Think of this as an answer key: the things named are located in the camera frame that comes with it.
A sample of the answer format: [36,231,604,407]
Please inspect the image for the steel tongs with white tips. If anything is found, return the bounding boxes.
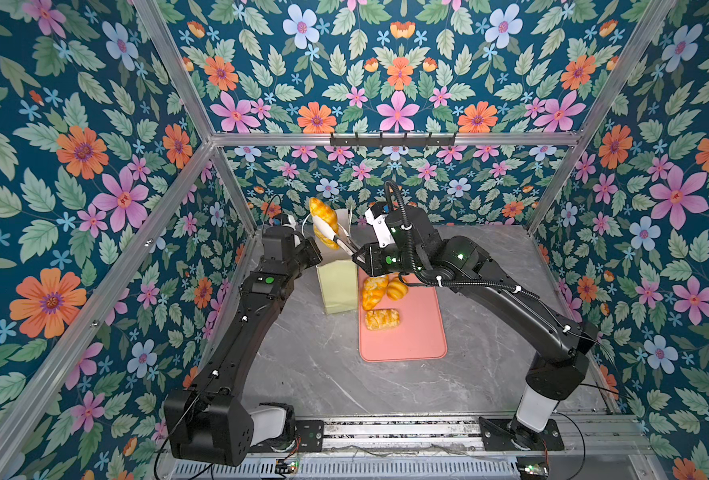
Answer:
[312,215,359,256]

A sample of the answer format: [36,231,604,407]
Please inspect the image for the long braided bread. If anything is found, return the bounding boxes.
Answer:
[361,275,390,311]

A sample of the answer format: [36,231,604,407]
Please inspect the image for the pink silicone tray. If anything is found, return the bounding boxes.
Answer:
[358,271,448,362]

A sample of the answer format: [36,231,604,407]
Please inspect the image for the aluminium frame post left rear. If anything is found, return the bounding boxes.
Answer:
[134,0,256,238]

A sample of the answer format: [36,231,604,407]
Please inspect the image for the aluminium frame post right rear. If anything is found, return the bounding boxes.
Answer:
[527,0,677,237]

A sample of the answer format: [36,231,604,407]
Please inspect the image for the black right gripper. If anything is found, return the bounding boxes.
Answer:
[349,241,428,279]

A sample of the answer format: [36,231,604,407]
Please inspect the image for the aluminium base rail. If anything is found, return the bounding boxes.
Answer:
[161,413,650,480]

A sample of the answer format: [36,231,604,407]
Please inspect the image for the black hook rail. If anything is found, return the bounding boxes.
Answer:
[328,132,457,149]

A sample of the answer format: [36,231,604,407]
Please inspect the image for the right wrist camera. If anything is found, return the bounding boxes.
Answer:
[365,202,396,248]

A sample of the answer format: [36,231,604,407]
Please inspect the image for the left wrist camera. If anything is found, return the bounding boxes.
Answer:
[272,213,298,231]

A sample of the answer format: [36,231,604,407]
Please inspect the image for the golden croissant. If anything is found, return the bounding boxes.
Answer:
[308,198,340,250]

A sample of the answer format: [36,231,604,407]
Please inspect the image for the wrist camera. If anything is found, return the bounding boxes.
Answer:
[365,202,396,248]
[272,213,298,231]

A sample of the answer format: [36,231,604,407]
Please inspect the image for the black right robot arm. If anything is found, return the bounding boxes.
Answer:
[352,202,598,437]

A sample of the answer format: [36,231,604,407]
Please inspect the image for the flat glazed pastry bread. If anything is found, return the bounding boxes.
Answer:
[365,309,402,331]

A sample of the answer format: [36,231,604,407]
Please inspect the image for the white and green paper bag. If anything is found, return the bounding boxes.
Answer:
[304,215,360,315]

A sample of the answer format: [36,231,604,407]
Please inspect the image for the small round yellow bun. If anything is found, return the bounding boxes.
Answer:
[386,278,409,301]

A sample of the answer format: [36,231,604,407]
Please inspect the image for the aluminium frame post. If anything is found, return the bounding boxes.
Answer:
[527,0,677,237]
[134,0,256,238]

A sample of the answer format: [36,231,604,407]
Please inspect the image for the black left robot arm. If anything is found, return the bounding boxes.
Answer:
[164,226,322,467]

